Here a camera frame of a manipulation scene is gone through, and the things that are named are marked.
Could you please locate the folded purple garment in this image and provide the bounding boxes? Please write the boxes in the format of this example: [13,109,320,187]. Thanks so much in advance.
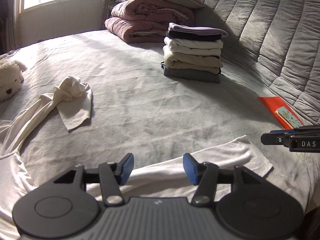
[168,22,228,38]

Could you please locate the bed with grey sheet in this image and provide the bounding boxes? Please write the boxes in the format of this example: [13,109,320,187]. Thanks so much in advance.
[0,29,320,240]

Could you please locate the folded pink quilt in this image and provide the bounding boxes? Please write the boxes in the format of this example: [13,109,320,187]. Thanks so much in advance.
[104,0,195,43]

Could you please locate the white pants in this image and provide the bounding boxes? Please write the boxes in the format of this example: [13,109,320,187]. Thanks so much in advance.
[0,76,274,237]

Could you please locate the patterned card box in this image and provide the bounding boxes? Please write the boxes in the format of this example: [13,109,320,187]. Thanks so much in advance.
[274,106,304,128]

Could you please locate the folded dark garment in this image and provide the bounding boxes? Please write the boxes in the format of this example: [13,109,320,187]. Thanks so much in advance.
[166,31,223,42]

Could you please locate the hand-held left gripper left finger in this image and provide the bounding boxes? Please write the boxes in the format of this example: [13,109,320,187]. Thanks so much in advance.
[54,152,134,207]

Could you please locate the grey quilted headboard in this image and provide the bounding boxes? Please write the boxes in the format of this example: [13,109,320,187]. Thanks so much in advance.
[172,0,320,130]

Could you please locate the folded grey garment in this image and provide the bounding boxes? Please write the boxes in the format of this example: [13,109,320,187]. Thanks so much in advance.
[161,61,222,84]

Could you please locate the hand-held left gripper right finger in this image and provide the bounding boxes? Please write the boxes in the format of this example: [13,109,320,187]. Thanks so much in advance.
[182,153,263,207]

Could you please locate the white plush dog toy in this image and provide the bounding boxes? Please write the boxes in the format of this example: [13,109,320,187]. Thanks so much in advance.
[0,56,27,102]

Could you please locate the orange booklet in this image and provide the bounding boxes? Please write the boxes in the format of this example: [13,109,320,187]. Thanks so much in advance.
[257,96,305,130]

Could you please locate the floral patterned cloth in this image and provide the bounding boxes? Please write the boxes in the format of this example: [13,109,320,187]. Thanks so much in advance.
[107,0,130,8]

